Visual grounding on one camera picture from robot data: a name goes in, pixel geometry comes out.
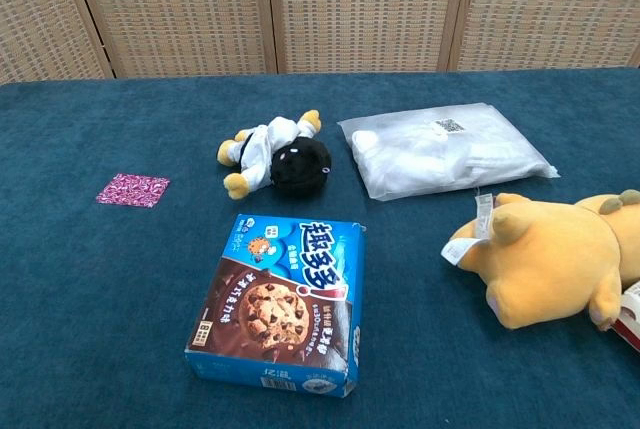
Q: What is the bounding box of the pink patterned square card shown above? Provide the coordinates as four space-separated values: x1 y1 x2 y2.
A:
95 173 171 209

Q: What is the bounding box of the black-headed white-robed plush doll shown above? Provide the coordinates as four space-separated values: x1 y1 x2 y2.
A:
216 109 333 200

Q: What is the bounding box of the white clothing in plastic bag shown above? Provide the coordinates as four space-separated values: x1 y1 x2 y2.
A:
336 102 561 201

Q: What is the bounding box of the blue chocolate cookie box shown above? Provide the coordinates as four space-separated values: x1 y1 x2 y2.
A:
183 213 367 399

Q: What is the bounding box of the woven wooden folding screen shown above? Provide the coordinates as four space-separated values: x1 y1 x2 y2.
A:
0 0 640 85

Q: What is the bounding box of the yellow plush animal toy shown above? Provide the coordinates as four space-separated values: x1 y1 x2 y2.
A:
440 188 640 332

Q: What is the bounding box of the red and white snack box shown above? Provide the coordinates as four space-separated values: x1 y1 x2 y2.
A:
610 281 640 353

